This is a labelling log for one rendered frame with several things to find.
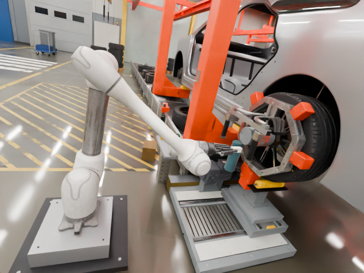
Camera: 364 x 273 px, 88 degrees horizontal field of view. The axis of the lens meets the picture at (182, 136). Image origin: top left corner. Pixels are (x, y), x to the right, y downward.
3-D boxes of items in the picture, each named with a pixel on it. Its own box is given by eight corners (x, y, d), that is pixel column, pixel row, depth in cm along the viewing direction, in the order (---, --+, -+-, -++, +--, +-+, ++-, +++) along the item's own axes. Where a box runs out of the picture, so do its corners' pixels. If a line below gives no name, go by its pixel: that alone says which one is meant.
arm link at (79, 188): (57, 220, 92) (53, 183, 83) (70, 194, 108) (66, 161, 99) (93, 219, 96) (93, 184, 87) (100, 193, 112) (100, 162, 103)
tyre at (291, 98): (369, 144, 105) (299, 78, 147) (341, 143, 97) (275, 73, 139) (288, 196, 151) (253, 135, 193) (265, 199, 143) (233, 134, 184)
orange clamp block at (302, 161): (297, 161, 119) (309, 169, 111) (287, 161, 116) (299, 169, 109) (301, 151, 116) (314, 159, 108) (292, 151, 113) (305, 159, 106)
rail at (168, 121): (192, 170, 203) (196, 153, 194) (183, 171, 200) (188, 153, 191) (154, 103, 413) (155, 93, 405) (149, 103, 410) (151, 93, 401)
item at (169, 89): (188, 98, 362) (192, 80, 348) (162, 95, 344) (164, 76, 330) (186, 96, 376) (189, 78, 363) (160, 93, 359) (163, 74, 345)
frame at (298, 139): (280, 190, 128) (319, 115, 106) (273, 191, 126) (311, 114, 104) (237, 150, 174) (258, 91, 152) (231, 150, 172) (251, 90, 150)
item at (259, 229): (284, 233, 160) (289, 225, 156) (249, 239, 148) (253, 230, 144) (249, 192, 203) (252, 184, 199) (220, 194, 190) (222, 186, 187)
